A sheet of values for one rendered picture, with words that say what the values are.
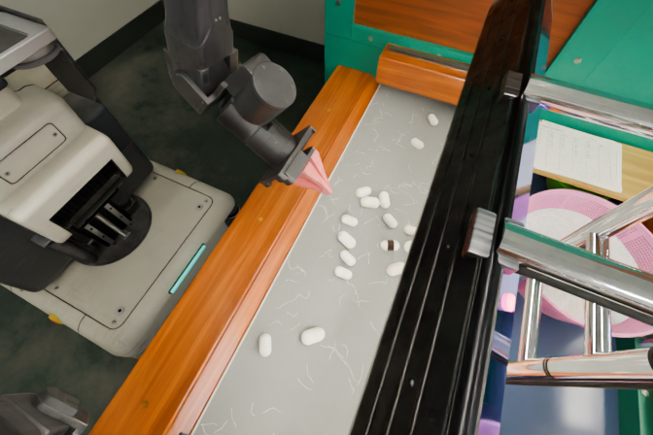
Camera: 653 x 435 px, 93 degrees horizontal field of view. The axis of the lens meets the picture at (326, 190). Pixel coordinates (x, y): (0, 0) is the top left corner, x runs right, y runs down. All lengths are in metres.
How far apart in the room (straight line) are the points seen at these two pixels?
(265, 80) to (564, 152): 0.64
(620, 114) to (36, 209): 0.83
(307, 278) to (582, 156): 0.61
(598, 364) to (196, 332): 0.49
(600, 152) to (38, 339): 1.86
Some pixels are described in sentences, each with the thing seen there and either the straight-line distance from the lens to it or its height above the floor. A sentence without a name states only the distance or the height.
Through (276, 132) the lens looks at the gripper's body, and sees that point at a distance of 0.44.
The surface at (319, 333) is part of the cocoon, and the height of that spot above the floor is 0.76.
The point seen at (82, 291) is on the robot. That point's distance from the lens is 1.30.
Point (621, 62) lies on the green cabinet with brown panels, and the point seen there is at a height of 0.93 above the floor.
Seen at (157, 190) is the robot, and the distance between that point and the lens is 1.34.
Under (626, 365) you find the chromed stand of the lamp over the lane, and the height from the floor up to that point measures 1.01.
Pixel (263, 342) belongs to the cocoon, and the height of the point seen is 0.76.
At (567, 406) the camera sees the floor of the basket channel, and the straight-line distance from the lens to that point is 0.73.
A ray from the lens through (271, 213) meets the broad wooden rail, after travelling 0.60.
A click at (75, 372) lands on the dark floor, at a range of 1.57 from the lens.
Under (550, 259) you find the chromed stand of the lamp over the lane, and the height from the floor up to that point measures 1.12.
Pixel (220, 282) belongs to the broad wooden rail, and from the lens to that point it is 0.57.
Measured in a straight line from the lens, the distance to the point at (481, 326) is 0.19.
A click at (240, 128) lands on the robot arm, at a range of 0.44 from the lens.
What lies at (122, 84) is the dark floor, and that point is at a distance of 2.37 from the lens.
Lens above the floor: 1.29
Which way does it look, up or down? 59 degrees down
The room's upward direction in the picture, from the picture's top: straight up
